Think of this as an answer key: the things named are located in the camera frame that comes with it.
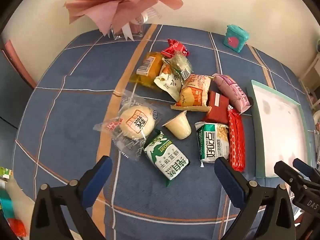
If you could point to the blue plaid tablecloth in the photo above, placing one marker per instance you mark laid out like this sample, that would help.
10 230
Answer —
75 120

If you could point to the pink paper flower bouquet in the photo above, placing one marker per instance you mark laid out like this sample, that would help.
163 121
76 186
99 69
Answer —
120 2

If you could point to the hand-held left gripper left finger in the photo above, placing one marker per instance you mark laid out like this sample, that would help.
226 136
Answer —
97 180

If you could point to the orange red object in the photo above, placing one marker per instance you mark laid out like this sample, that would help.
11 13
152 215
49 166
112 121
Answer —
17 227

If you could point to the white jelly cup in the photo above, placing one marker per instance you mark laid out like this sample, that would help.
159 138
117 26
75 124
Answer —
178 127

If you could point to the green white oat packet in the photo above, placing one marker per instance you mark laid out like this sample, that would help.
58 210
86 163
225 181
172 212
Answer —
212 142

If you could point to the white snack packet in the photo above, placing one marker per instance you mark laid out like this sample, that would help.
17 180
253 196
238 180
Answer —
167 82

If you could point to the green printed packet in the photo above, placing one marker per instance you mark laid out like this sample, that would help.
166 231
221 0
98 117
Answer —
6 173

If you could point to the clear glass vase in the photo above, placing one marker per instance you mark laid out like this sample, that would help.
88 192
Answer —
136 30

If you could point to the dark red snack packet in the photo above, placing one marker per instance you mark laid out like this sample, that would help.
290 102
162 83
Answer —
216 110

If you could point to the small red snack packet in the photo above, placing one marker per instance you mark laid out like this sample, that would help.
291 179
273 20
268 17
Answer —
175 48

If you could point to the green white biscuit packet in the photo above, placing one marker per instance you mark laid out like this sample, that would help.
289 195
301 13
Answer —
167 157

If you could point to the long red wafer packet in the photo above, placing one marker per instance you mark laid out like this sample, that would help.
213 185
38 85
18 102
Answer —
236 142

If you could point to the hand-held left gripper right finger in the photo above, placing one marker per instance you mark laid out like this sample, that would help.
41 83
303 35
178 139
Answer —
230 180

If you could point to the teal toy chest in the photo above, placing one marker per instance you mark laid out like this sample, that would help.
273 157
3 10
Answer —
235 38

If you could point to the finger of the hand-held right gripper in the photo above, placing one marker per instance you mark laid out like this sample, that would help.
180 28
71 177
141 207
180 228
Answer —
306 168
285 171

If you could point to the teal object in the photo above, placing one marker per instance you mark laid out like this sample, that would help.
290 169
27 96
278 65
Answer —
5 205

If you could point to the white bag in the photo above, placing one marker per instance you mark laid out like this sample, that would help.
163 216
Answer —
20 197

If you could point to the pink roll cake packet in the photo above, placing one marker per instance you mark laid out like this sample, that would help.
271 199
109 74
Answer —
232 90

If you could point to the clear green-edged snack packet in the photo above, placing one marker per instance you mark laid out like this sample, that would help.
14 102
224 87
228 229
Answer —
181 63

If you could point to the orange cake packet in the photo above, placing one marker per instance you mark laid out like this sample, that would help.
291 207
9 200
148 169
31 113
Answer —
150 72

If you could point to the beige chips packet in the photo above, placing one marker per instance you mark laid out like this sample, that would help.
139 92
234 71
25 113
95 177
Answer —
193 92

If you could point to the teal-edged white box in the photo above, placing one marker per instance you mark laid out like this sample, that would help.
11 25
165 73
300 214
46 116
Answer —
280 130

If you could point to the white shelf unit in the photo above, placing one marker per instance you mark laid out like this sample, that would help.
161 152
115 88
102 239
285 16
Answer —
312 67

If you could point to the round pastry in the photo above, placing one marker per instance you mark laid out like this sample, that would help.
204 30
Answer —
136 122

